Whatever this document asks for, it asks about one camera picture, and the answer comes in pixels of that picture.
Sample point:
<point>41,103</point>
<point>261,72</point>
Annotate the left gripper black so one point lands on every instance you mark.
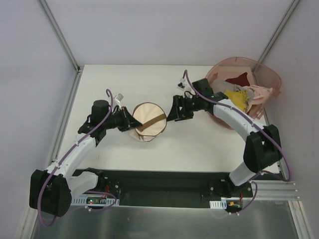
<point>125,119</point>

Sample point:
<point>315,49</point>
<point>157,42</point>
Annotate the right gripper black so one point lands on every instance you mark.
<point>181,107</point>

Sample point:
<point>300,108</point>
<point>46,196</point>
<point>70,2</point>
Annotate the beige round mesh laundry bag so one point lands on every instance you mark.
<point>153,120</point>

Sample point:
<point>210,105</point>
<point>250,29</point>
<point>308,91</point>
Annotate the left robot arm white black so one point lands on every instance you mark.
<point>53,189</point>

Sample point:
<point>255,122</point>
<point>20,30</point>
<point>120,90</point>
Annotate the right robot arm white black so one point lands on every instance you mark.
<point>262,142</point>

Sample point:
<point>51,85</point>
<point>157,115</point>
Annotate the grey beige bra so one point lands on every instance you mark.
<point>219,85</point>

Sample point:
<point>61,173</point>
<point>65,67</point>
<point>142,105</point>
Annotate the yellow bra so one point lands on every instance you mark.
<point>239,98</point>

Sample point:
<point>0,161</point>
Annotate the dark red garment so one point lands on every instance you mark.
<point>241,80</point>

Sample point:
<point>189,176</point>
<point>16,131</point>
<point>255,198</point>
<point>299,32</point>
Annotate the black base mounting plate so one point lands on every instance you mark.
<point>162,189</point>

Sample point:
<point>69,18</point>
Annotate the light pink garment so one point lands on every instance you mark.
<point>257,95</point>

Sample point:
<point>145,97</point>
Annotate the pink translucent plastic basket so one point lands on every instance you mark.
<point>258,74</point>

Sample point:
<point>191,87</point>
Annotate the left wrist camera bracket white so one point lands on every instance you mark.
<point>118,98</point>

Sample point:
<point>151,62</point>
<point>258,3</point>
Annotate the wrist camera bracket white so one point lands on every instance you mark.
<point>118,98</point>
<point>181,85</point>

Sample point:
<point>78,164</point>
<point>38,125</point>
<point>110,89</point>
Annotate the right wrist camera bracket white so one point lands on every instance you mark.
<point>181,85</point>

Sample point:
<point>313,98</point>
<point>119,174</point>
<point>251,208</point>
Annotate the left white cable duct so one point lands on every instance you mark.
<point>94,201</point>

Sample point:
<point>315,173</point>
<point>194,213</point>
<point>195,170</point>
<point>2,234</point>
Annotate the white cable duct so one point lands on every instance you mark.
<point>222,204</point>
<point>94,201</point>

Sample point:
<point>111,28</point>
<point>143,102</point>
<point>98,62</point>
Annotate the left aluminium frame post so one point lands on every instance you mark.
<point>59,34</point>

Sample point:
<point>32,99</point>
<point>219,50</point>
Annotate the aluminium frame post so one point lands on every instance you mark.
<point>59,34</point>
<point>294,4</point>

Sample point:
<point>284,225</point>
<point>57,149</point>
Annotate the right white cable duct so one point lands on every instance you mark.
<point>222,204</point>

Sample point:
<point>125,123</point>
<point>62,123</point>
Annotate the right aluminium frame post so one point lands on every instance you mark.
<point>294,4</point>

